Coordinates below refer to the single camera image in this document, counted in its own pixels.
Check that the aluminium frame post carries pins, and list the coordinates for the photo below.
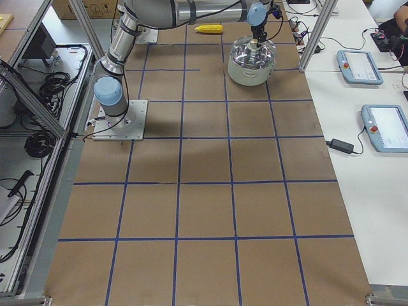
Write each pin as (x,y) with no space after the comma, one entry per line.
(316,34)

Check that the small circuit board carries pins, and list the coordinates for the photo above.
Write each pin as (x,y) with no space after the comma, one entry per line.
(299,31)

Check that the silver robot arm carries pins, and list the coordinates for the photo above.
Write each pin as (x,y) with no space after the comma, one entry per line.
(170,14)

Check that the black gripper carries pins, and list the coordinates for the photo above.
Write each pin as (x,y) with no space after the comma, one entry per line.
(257,32)

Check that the blue teach pendant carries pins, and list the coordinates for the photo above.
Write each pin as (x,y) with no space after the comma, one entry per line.
(386,126)
(358,67)

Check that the yellow corn cob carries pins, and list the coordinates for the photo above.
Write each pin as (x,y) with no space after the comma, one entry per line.
(209,29)

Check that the lower blue teach pendant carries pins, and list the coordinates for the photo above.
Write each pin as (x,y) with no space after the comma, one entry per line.
(386,126)

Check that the black power adapter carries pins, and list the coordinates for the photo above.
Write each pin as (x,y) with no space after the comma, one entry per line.
(341,146)

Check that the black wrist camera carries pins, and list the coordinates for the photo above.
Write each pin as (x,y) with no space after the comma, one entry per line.
(275,10)

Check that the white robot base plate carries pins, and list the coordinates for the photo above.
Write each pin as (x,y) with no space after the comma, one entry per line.
(131,127)

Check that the upper blue teach pendant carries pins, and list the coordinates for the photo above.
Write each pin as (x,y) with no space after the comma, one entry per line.
(358,67)

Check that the glass pot lid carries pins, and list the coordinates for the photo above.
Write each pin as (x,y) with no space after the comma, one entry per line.
(246,53)

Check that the grey cooking pot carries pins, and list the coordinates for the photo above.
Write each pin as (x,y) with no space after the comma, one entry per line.
(248,77)

